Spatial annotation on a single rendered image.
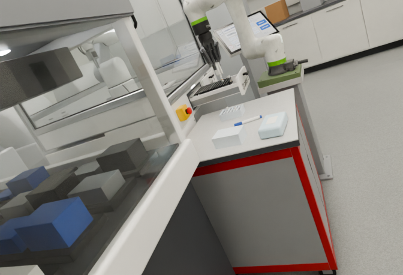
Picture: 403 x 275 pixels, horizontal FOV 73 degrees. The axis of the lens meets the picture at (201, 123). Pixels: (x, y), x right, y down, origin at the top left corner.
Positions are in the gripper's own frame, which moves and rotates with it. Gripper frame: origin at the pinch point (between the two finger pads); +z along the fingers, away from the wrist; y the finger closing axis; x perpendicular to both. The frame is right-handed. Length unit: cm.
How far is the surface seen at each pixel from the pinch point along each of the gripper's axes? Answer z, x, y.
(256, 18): -12, 59, 113
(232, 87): 13.8, 0.0, 5.5
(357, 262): 101, -59, -12
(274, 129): 22, -51, -26
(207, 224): 47, -32, -61
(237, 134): 20, -38, -34
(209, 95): 14.1, 12.5, -3.3
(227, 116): 23.2, -8.4, -12.5
